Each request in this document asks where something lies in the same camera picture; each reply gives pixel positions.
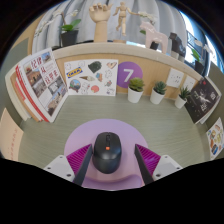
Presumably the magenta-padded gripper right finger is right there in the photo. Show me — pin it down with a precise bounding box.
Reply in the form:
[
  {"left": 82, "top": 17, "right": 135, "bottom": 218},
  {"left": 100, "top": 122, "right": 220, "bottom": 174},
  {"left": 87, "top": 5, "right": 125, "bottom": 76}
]
[{"left": 134, "top": 143, "right": 183, "bottom": 185}]

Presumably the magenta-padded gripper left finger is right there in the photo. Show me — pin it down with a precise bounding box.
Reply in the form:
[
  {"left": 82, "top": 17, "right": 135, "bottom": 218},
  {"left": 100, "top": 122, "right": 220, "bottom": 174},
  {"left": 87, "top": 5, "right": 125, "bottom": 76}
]
[{"left": 43, "top": 143, "right": 94, "bottom": 186}]

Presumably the black computer mouse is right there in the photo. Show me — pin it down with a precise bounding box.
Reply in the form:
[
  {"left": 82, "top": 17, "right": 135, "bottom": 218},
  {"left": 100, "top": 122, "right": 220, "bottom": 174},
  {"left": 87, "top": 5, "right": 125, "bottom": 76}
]
[{"left": 91, "top": 131, "right": 123, "bottom": 175}]

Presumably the purple mouse pad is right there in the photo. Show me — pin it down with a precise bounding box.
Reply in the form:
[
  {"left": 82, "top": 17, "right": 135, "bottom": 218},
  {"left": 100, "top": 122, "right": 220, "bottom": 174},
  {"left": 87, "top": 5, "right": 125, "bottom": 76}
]
[{"left": 63, "top": 118, "right": 149, "bottom": 191}]

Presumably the colourful sticker card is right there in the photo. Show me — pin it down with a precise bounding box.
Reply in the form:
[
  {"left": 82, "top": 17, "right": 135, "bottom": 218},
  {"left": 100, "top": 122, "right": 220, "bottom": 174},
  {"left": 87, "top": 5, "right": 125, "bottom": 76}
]
[{"left": 205, "top": 116, "right": 224, "bottom": 161}]

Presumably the small succulent white pot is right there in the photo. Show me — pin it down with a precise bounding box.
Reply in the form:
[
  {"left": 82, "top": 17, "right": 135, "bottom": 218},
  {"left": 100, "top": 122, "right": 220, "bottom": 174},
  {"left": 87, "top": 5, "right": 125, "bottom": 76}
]
[
  {"left": 127, "top": 77, "right": 146, "bottom": 104},
  {"left": 174, "top": 86, "right": 192, "bottom": 110},
  {"left": 149, "top": 80, "right": 168, "bottom": 106}
]

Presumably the black cover book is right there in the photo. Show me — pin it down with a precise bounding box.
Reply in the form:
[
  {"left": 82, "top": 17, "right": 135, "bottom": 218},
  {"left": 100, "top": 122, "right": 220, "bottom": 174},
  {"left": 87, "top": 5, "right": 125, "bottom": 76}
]
[{"left": 184, "top": 77, "right": 222, "bottom": 124}]

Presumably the brown book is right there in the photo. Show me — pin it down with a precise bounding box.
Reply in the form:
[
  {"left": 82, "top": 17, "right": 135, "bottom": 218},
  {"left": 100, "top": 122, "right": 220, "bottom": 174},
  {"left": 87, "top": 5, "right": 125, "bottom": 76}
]
[{"left": 9, "top": 71, "right": 34, "bottom": 122}]

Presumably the white sticker sheet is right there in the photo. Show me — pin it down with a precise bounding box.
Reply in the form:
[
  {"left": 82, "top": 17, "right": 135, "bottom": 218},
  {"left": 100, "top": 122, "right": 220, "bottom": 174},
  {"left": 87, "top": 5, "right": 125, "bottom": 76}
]
[{"left": 63, "top": 59, "right": 119, "bottom": 97}]

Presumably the thin white book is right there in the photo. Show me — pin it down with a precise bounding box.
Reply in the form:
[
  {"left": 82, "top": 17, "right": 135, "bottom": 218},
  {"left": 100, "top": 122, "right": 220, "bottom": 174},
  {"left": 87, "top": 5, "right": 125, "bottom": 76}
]
[{"left": 4, "top": 66, "right": 29, "bottom": 122}]

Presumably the purple round number sign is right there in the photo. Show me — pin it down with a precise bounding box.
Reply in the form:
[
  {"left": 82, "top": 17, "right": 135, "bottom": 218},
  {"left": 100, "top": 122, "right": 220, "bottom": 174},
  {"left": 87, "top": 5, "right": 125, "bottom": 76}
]
[{"left": 116, "top": 61, "right": 144, "bottom": 89}]

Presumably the small orchid black pot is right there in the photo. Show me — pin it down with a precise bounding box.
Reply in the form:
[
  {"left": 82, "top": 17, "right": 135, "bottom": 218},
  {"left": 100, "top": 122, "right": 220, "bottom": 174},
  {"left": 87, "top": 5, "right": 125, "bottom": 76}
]
[{"left": 191, "top": 39, "right": 214, "bottom": 76}]

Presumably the light wooden desk shelf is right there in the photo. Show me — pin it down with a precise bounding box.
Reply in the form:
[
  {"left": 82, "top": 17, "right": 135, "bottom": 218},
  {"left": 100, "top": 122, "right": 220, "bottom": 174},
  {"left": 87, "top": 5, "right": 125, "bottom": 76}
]
[{"left": 51, "top": 41, "right": 204, "bottom": 99}]

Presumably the dark wooden horse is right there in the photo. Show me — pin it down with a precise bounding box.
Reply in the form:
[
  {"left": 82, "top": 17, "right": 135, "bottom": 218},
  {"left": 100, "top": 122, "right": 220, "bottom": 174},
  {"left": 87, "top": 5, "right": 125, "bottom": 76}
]
[{"left": 168, "top": 32, "right": 187, "bottom": 58}]

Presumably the pink wooden horse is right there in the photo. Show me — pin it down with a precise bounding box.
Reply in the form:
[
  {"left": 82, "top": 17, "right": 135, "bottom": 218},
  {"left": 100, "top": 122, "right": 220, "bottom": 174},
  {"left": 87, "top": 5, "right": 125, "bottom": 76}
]
[{"left": 139, "top": 21, "right": 169, "bottom": 54}]

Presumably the white orchid black pot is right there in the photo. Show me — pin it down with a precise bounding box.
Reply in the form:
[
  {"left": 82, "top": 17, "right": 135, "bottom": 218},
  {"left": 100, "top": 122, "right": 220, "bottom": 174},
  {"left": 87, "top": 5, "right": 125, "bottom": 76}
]
[{"left": 34, "top": 9, "right": 83, "bottom": 48}]

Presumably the dark-framed window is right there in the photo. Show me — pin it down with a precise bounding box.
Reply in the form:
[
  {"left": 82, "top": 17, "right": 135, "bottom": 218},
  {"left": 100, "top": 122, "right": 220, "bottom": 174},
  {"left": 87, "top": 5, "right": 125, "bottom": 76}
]
[{"left": 179, "top": 13, "right": 218, "bottom": 64}]

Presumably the grey curtain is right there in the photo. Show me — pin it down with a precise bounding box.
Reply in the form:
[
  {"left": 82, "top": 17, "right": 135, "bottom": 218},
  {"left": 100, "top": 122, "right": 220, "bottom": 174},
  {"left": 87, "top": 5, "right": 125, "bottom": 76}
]
[{"left": 31, "top": 0, "right": 194, "bottom": 51}]

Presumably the wooden hand model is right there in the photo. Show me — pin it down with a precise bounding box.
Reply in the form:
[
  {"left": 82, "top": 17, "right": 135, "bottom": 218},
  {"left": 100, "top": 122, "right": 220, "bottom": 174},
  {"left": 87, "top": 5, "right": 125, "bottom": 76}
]
[{"left": 88, "top": 2, "right": 114, "bottom": 44}]

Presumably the white orchid plant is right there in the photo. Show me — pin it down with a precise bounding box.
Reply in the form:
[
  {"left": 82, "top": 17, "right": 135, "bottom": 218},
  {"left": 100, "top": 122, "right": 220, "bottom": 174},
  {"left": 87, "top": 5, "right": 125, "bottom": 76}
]
[{"left": 137, "top": 10, "right": 158, "bottom": 34}]

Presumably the white wall socket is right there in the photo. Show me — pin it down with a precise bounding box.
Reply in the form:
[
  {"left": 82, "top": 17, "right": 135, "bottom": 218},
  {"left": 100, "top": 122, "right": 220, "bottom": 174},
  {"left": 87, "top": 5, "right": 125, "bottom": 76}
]
[
  {"left": 183, "top": 75, "right": 198, "bottom": 92},
  {"left": 165, "top": 67, "right": 185, "bottom": 89}
]

